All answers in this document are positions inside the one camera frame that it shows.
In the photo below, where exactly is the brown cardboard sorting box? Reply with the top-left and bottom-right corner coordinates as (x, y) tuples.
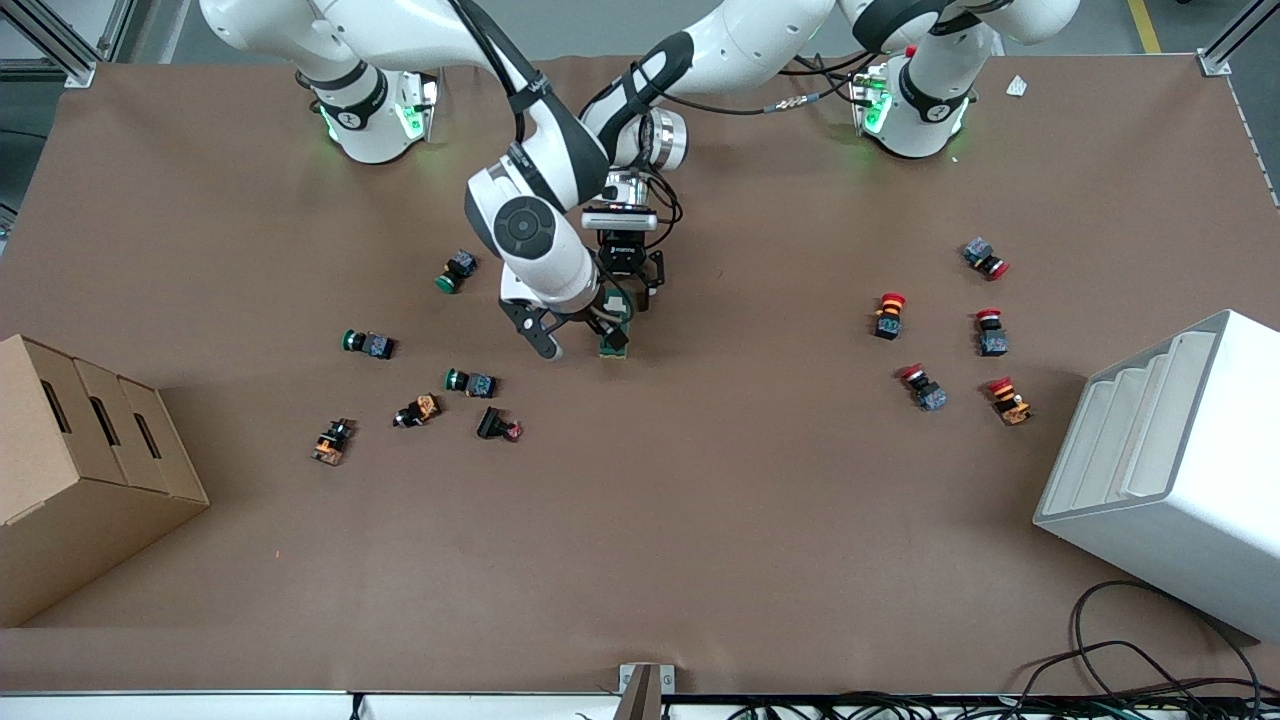
(0, 334), (212, 630)

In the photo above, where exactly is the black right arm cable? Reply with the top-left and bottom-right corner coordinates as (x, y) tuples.
(445, 0), (557, 147)

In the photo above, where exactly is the grey metal table bracket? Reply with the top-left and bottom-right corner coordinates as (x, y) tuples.
(617, 662), (677, 720)

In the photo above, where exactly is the aluminium frame profile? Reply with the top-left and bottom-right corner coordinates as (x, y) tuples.
(1196, 0), (1280, 78)
(0, 0), (137, 90)

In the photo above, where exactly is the black looped cable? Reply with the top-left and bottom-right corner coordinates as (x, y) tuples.
(1069, 579), (1265, 703)

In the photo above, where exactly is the red emergency button orange block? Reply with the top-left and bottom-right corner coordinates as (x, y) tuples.
(986, 376), (1033, 427)

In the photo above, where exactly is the black cable bundle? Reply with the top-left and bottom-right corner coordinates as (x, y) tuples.
(720, 686), (1280, 720)

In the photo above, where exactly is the white table edge rail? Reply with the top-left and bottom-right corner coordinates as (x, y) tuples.
(0, 689), (1280, 720)

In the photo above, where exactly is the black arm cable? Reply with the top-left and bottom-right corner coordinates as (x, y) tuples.
(655, 55), (907, 118)
(445, 0), (557, 147)

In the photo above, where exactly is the red emergency button orange collar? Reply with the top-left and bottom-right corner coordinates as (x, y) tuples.
(872, 292), (909, 342)

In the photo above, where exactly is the green load switch beige base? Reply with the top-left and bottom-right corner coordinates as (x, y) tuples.
(598, 290), (634, 360)

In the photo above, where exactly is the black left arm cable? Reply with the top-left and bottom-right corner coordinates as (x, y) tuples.
(655, 55), (907, 118)

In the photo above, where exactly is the white compartment sorting box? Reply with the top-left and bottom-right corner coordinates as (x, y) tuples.
(1033, 309), (1280, 643)

